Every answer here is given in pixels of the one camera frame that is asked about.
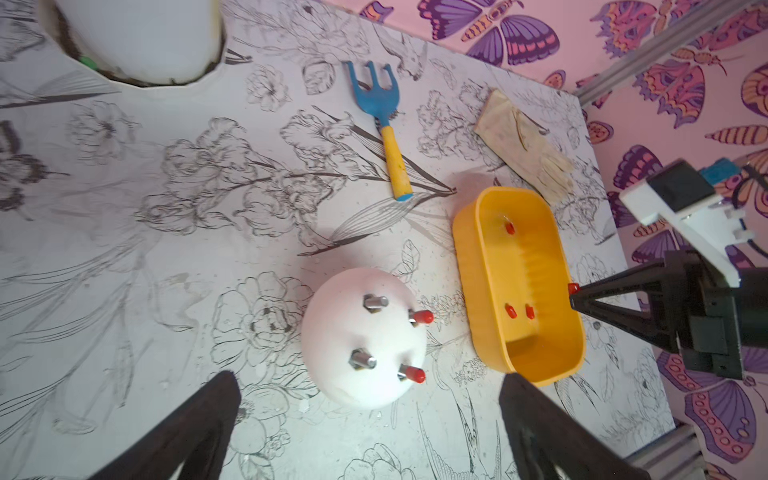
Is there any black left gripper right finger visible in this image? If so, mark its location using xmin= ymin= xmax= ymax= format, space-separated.
xmin=499 ymin=373 xmax=650 ymax=479

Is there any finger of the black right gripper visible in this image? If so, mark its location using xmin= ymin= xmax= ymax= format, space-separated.
xmin=570 ymin=262 xmax=675 ymax=306
xmin=570 ymin=296 xmax=679 ymax=353

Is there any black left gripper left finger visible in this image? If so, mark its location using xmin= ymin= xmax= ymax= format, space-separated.
xmin=104 ymin=371 xmax=241 ymax=479

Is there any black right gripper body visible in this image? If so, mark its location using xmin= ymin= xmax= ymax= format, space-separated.
xmin=664 ymin=250 xmax=767 ymax=380

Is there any red screw protection sleeve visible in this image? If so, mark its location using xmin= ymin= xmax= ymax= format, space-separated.
xmin=409 ymin=310 xmax=435 ymax=327

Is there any steel screw on dome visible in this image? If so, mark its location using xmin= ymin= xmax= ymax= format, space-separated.
xmin=363 ymin=294 xmax=389 ymax=313
xmin=349 ymin=348 xmax=377 ymax=370

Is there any white dome with screws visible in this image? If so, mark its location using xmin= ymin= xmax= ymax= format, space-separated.
xmin=300 ymin=268 xmax=430 ymax=410

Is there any yellow plastic tray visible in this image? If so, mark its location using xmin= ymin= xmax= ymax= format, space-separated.
xmin=452 ymin=187 xmax=586 ymax=387

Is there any cream fabric work glove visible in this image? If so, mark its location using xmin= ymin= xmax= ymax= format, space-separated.
xmin=474 ymin=89 xmax=574 ymax=205

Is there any blue yellow garden rake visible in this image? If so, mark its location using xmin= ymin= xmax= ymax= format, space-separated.
xmin=344 ymin=61 xmax=413 ymax=202

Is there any green plant in white pot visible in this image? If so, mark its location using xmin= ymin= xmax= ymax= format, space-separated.
xmin=36 ymin=1 xmax=228 ymax=91

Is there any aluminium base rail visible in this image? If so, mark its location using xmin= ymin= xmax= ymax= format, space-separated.
xmin=625 ymin=424 xmax=708 ymax=480

